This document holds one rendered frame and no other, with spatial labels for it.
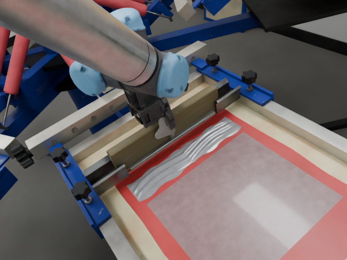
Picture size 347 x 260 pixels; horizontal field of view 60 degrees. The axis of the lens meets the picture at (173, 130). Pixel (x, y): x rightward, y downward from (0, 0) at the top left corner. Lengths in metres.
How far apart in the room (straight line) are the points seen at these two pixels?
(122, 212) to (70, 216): 1.36
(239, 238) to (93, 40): 0.51
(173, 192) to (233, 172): 0.16
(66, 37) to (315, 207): 0.60
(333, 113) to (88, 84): 2.01
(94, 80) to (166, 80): 0.14
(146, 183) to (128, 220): 0.11
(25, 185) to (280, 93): 2.07
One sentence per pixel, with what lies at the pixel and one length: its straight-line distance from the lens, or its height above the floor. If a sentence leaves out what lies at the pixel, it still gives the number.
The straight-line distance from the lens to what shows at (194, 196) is 0.76.
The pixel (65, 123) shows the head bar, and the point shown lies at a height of 1.04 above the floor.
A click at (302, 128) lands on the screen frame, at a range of 0.84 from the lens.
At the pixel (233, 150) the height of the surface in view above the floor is 0.96.
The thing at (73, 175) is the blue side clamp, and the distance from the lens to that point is 0.87.
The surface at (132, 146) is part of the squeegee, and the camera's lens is 0.79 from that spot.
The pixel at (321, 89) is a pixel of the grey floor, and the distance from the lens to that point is 2.57.
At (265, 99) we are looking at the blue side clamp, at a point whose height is 1.00.
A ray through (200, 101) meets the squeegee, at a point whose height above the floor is 1.05.
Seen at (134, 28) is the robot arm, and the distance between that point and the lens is 0.63.
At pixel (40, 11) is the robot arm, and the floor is 1.50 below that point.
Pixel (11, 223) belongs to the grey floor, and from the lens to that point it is 2.37.
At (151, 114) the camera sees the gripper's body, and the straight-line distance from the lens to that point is 0.74.
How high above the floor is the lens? 1.59
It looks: 43 degrees down
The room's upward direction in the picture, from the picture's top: 17 degrees counter-clockwise
